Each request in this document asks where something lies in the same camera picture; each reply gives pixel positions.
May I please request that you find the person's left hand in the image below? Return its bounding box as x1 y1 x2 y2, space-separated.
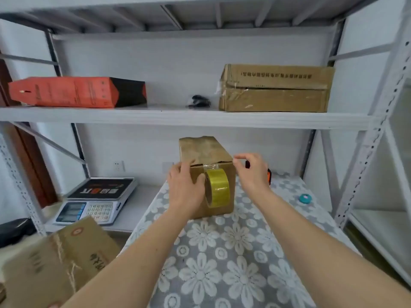
167 159 206 219

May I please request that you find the person's right hand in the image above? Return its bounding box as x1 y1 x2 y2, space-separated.
232 153 272 198

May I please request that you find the yellow tape roll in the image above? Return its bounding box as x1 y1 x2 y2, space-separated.
204 168 231 209

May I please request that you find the small brown cardboard box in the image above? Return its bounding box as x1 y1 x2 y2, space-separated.
179 136 237 220

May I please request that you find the person's left forearm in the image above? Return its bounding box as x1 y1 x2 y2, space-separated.
61 203 203 308

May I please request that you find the person's right forearm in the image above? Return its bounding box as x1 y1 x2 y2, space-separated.
245 186 411 308

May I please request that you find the orange tape dispenser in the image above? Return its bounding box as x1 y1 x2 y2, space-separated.
245 159 273 186

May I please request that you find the large brown cardboard box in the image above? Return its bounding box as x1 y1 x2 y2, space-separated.
219 64 335 113

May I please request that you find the printed brown cardboard box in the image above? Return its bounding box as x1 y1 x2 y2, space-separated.
1 216 121 308

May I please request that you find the white floral lace tablecloth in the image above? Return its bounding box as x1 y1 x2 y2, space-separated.
120 171 363 308

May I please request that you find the white metal shelving rack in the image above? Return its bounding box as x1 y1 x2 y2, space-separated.
0 0 411 236
348 77 411 286

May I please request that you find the electronic weighing scale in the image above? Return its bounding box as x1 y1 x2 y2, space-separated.
53 177 139 226

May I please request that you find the black item in plastic bag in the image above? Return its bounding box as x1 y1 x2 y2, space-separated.
187 94 211 109

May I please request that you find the brown wooden door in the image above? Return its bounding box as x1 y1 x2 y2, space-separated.
0 53 58 209

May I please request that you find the orange and black carton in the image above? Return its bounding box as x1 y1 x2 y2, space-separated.
8 77 147 109

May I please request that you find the black bag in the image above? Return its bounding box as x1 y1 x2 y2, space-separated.
0 217 38 248

